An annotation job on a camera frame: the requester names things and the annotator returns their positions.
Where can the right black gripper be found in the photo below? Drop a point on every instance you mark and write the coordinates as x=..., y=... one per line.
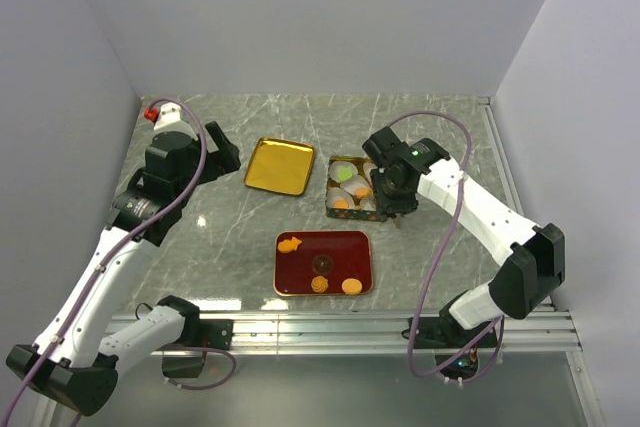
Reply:
x=405, y=206

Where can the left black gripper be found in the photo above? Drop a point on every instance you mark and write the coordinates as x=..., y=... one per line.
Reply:
x=220, y=161

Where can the swirl cookie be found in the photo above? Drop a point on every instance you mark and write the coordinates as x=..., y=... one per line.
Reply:
x=319, y=284
x=362, y=192

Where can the gold tin lid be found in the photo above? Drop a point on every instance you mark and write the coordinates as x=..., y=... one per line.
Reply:
x=280, y=166

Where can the green round cookie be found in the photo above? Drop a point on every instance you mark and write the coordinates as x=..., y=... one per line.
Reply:
x=343, y=174

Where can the round orange cookie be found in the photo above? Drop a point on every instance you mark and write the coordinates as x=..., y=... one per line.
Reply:
x=341, y=204
x=351, y=286

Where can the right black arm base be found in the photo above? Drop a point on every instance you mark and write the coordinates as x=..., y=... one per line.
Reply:
x=474, y=351

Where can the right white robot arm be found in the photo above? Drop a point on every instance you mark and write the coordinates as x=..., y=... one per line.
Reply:
x=530, y=257

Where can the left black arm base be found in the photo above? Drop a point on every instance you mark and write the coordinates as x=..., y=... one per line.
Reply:
x=205, y=351

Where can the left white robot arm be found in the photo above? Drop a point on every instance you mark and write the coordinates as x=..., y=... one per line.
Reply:
x=74, y=362

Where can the white paper cup liner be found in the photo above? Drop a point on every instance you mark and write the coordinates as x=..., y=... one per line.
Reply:
x=337, y=164
x=354, y=183
x=336, y=193

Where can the green cookie tin box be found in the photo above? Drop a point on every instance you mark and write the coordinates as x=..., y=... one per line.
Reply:
x=365, y=209

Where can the red lacquer tray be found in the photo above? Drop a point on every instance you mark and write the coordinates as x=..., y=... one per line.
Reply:
x=336, y=255

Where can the upper orange fish cookie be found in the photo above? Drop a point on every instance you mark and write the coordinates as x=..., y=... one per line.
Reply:
x=288, y=245

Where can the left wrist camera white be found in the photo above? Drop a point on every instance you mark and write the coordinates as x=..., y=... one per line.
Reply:
x=168, y=118

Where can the aluminium front rail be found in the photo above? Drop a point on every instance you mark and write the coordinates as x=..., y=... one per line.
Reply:
x=374, y=332

